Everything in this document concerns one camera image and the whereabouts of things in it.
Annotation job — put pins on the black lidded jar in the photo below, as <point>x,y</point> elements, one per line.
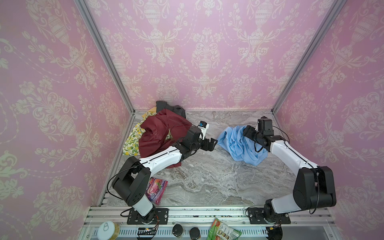
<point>195,233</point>
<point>178,231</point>

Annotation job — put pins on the light blue cloth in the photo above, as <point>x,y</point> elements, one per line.
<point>240,148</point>

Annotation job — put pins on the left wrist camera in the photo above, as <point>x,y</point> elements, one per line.
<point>203,126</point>

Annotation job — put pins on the black lidded jar left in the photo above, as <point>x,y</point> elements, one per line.
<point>178,231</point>

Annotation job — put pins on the corner aluminium post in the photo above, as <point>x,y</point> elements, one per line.
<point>101,46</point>
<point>319,35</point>

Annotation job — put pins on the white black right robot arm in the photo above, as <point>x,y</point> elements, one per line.
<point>314,186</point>

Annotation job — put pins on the lemon print cloth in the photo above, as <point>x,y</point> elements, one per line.
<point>131,145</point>

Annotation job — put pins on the white lidded jar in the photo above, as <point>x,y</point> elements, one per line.
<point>108,231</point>

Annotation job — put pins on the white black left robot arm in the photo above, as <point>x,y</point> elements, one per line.
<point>131,182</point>

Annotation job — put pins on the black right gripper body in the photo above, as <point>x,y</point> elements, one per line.
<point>249,133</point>

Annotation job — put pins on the maroon shirt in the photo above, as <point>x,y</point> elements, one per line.
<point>161,131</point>

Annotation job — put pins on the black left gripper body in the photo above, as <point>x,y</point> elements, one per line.
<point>195,146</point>

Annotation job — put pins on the purple candy bag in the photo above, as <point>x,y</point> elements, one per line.
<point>155,190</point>

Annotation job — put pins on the small electronics board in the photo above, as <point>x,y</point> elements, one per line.
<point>146,233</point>

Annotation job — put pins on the black lidded jar right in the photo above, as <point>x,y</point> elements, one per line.
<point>195,233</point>

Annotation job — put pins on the aluminium front rail frame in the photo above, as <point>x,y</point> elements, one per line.
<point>304,226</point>

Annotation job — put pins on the dark grey cloth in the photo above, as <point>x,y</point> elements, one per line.
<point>161,105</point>

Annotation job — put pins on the green snack packet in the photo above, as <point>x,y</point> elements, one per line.
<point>221,231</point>

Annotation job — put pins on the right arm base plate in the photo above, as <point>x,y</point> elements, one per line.
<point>258,216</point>

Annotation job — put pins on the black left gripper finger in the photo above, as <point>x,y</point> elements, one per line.
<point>211,144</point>
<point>204,145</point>

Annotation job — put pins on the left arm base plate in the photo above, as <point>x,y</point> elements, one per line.
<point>156,216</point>

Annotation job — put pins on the right corner aluminium post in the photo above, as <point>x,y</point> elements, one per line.
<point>319,35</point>

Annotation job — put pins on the left corner aluminium post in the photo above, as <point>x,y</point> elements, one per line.
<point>101,46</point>

